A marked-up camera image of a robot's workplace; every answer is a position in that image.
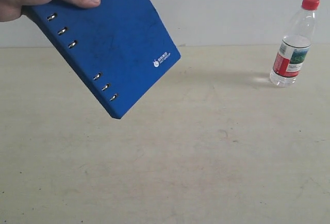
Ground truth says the blue ring binder notebook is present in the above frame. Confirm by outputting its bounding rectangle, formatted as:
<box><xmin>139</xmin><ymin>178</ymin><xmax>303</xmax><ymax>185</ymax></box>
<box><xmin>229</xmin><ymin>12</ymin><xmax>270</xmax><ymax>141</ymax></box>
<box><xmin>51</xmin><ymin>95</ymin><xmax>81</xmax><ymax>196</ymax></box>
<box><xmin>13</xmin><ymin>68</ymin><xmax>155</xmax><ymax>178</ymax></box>
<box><xmin>26</xmin><ymin>0</ymin><xmax>180</xmax><ymax>119</ymax></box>

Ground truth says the clear water bottle red cap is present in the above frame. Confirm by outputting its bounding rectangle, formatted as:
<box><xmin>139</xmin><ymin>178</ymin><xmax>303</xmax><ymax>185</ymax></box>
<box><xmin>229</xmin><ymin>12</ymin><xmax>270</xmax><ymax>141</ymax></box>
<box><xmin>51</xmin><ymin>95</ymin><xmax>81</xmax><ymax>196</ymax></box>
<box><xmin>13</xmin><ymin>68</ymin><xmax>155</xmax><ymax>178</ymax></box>
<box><xmin>269</xmin><ymin>0</ymin><xmax>320</xmax><ymax>87</ymax></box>

